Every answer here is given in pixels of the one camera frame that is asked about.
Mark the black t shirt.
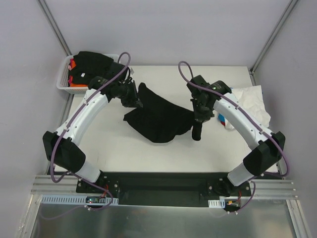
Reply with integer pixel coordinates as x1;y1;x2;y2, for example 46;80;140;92
123;83;202;143
69;51;114;85

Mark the white t shirt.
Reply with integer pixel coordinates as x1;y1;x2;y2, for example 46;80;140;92
231;85;271;127

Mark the white plastic laundry basket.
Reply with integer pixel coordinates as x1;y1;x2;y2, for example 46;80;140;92
56;54;124;94

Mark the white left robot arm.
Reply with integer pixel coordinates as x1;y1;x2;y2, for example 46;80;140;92
43;62;143;193

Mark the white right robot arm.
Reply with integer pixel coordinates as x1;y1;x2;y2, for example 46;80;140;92
187;75;285;196

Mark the black t shirt in basket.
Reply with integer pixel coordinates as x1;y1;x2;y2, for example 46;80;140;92
69;51;114;85

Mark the orange t shirt in basket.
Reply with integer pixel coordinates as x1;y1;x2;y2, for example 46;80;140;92
68;59;87;87

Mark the pink t shirt in basket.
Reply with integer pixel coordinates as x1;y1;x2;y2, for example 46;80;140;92
68;59;76;87

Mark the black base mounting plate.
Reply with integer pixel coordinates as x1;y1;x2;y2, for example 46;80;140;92
75;171;252;206

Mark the right white cable duct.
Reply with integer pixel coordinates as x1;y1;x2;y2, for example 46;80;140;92
208;199;225;209

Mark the white cable duct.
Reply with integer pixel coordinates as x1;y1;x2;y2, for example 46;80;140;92
41;195;119;206
208;199;225;209

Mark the aluminium front rail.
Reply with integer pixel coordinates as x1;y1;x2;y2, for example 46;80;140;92
31;175;299;200

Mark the left aluminium frame post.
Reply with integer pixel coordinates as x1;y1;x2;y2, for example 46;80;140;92
36;0;73;60

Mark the aluminium frame post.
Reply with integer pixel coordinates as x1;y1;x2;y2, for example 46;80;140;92
249;0;300;75
36;0;73;60

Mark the left white cable duct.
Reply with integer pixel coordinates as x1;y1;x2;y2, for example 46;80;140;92
41;195;119;206

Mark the right aluminium frame post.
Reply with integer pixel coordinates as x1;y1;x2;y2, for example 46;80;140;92
249;0;300;75

